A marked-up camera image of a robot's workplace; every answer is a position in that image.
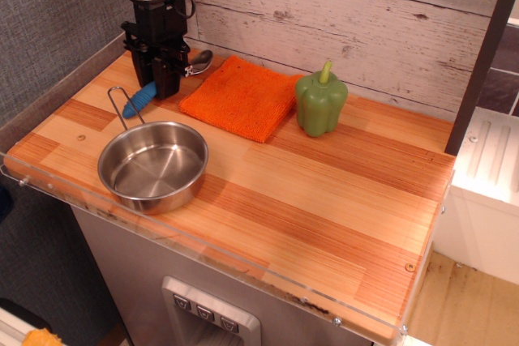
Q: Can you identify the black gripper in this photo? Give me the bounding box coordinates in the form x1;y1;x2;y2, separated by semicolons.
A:
122;0;190;100

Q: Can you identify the blue handled metal spoon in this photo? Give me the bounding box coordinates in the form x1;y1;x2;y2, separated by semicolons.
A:
122;49;213;119

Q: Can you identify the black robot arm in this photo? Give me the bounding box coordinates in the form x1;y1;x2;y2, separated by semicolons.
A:
122;0;195;100

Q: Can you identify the yellow object at corner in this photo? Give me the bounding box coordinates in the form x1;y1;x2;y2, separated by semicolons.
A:
21;328;63;346

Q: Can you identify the orange knitted cloth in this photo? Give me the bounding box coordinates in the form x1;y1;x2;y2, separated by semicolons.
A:
179;55;302;143

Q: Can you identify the green toy bell pepper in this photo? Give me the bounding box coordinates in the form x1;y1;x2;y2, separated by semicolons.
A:
295;60;349;138

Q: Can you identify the clear acrylic table guard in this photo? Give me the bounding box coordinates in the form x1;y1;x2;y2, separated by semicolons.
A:
6;140;454;345

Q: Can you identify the grey toy fridge cabinet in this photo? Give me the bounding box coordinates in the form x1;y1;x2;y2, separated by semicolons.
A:
73;207;370;345

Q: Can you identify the silver dispenser button panel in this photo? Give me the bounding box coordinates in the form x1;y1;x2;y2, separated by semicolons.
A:
161;276;262;345

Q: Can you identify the white toy sink unit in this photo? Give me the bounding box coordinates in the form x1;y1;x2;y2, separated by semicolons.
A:
433;108;518;283

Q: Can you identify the steel pot with wire handle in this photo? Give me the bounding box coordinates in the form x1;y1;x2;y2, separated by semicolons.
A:
97;121;209;215

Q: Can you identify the dark vertical post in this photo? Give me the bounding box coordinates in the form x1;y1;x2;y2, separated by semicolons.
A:
444;0;516;156

